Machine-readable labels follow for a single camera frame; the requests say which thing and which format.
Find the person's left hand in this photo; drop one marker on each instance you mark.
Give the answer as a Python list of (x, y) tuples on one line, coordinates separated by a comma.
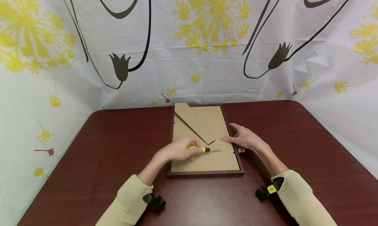
[(174, 151)]

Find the person's right hand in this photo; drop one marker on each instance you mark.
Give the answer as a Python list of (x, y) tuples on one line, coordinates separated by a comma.
[(246, 139)]

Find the person's right thumb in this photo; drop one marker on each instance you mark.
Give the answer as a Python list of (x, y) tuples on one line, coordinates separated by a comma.
[(241, 149)]

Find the person's right fingers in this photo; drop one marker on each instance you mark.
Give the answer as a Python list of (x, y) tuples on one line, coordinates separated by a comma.
[(233, 135)]

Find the person's left fingers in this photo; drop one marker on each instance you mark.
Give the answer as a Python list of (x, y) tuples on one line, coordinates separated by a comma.
[(190, 143)]

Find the yellow black screwdriver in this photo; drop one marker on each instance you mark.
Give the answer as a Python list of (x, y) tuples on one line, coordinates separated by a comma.
[(203, 149)]

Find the brown wooden picture frame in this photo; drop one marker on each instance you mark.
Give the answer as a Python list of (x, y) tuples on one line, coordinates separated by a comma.
[(206, 174)]

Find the person's right forearm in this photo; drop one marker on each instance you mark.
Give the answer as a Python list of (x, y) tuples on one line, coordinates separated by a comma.
[(295, 193)]

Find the person's left forearm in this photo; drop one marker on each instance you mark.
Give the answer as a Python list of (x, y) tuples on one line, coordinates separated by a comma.
[(133, 196)]

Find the black wrist band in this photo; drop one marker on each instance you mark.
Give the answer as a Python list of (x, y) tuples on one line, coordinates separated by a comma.
[(155, 200), (270, 189)]

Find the brown cardboard frame backing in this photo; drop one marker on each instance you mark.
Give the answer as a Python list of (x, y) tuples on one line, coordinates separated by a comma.
[(214, 160)]

